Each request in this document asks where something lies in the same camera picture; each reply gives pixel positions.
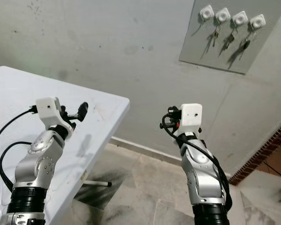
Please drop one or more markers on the white table leg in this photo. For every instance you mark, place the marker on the white table leg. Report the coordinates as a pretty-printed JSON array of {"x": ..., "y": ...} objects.
[{"x": 98, "y": 183}]

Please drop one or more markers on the red brick wall edge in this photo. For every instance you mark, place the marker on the red brick wall edge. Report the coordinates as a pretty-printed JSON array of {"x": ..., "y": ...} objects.
[{"x": 262, "y": 152}]

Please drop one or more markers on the grey wall board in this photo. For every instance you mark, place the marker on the grey wall board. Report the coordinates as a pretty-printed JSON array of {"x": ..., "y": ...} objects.
[{"x": 196, "y": 49}]

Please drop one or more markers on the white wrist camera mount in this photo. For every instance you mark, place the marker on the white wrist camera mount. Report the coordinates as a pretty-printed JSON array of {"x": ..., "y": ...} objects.
[
  {"x": 191, "y": 117},
  {"x": 49, "y": 110}
]

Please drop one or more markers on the white baseboard strip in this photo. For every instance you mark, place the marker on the white baseboard strip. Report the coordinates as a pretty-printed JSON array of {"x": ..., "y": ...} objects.
[{"x": 145, "y": 149}]

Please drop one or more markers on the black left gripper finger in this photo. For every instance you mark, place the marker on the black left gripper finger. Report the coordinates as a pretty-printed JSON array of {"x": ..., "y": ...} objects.
[{"x": 83, "y": 110}]

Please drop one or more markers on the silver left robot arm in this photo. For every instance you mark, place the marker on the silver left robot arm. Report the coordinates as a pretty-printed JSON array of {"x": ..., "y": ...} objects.
[{"x": 40, "y": 173}]

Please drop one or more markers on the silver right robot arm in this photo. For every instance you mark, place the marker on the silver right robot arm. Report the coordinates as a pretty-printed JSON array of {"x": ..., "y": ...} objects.
[{"x": 201, "y": 173}]

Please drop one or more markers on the silver key bunch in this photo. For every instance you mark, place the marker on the silver key bunch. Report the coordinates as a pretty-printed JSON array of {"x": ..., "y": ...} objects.
[{"x": 215, "y": 35}]

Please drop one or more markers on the white square wall hook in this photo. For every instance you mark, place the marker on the white square wall hook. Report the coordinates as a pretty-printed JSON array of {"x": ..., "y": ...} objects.
[
  {"x": 222, "y": 15},
  {"x": 206, "y": 12},
  {"x": 257, "y": 21},
  {"x": 240, "y": 18}
]

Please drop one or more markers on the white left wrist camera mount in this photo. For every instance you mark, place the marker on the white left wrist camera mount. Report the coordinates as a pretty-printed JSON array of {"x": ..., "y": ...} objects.
[{"x": 49, "y": 110}]

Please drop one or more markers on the white plastic table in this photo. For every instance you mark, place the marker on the white plastic table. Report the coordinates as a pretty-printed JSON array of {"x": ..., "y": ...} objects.
[{"x": 18, "y": 93}]

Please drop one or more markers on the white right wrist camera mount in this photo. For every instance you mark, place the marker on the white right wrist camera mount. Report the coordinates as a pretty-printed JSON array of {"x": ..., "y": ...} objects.
[{"x": 191, "y": 117}]

